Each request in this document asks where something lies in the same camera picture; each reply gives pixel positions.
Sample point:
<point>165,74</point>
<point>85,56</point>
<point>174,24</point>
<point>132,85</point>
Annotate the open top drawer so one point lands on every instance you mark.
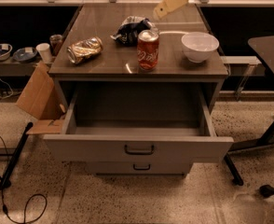
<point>138,122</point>

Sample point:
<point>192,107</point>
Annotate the black stand leg right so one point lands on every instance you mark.
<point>249,155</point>

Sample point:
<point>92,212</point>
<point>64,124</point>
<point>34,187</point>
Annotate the white paper cup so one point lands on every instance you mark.
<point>45,52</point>

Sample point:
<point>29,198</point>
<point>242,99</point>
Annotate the grey drawer cabinet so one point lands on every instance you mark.
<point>119,63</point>

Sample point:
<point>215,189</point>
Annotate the lower drawer front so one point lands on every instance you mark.
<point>138,168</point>

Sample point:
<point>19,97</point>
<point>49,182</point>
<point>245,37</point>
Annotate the red soda can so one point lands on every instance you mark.
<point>147,49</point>

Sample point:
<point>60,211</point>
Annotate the black caster foot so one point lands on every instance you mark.
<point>266,191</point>

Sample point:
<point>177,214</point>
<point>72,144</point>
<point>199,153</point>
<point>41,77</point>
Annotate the cardboard box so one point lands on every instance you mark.
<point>40,100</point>

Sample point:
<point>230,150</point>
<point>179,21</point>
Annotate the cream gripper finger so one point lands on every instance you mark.
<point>165,7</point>

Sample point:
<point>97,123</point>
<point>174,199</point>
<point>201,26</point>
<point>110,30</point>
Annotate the crushed gold can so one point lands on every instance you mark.
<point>84,49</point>

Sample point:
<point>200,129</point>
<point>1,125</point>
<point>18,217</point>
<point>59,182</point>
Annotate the brown glass jar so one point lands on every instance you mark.
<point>56,42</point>

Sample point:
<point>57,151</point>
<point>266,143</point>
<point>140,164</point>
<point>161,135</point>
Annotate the blue bowl with card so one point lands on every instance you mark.
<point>25,55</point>

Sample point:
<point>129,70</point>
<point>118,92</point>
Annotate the white bowl with card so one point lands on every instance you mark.
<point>5,50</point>

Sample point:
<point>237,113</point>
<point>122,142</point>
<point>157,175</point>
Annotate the black floor bar left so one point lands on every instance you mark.
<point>5,179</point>

